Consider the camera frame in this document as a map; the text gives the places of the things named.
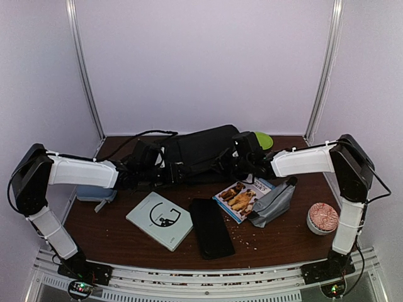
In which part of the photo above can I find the front aluminium rail base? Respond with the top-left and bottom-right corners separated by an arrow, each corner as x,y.
22,248 -> 392,301

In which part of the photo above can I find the green plate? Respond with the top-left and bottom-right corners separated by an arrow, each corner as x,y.
254,131 -> 274,151

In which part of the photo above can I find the red patterned white bowl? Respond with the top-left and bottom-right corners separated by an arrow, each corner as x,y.
307,203 -> 339,235

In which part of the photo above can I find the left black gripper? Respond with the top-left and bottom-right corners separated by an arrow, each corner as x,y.
139,163 -> 187,189

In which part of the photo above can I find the grey pencil pouch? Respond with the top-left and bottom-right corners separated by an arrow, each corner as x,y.
247,176 -> 298,228

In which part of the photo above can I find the right aluminium frame post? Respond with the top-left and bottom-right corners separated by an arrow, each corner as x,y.
305,0 -> 344,145

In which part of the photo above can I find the black student bag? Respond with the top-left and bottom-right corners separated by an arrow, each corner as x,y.
157,125 -> 239,185

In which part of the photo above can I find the grey book with G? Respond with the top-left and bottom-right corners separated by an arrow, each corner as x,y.
126,192 -> 193,252

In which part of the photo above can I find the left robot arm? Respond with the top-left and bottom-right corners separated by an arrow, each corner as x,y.
6,142 -> 188,279

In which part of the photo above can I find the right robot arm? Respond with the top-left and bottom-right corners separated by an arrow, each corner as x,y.
215,131 -> 379,278

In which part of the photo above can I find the left aluminium frame post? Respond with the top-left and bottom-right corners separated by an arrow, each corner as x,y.
65,0 -> 105,140

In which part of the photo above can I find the black flat case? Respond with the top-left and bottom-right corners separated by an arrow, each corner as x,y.
189,198 -> 235,260

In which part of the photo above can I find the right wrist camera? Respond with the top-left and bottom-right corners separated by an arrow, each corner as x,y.
232,131 -> 263,157

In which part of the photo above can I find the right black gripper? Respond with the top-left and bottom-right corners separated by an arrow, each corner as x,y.
209,148 -> 252,183

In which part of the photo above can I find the light blue zipper case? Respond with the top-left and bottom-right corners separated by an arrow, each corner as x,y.
76,185 -> 117,213

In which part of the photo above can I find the dog picture book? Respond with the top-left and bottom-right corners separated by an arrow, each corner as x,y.
213,174 -> 275,224

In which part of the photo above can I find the aluminium frame post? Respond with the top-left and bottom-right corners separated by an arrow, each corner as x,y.
65,0 -> 105,140
305,0 -> 344,145

